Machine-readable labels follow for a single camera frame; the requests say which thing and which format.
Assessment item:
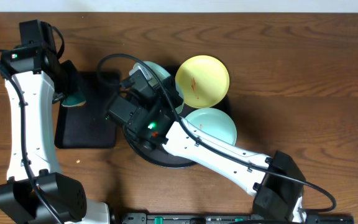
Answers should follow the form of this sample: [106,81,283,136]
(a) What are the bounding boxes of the green yellow sponge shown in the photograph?
[61,90,86,108]

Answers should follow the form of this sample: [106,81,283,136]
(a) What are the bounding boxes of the mint plate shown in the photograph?
[129,61,184,113]
[185,108,237,145]

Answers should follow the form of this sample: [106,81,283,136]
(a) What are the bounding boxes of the yellow plate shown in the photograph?
[175,55,230,108]

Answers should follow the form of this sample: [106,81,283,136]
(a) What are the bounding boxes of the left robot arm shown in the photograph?
[0,45,111,223]

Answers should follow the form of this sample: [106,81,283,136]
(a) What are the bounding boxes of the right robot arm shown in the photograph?
[107,71,306,223]

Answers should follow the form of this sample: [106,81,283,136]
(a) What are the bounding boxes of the rectangular black tray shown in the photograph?
[54,72,119,149]

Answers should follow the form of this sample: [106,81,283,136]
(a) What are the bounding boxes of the round black tray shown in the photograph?
[121,65,232,169]

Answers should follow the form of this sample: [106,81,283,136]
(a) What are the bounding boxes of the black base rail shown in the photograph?
[116,213,355,224]

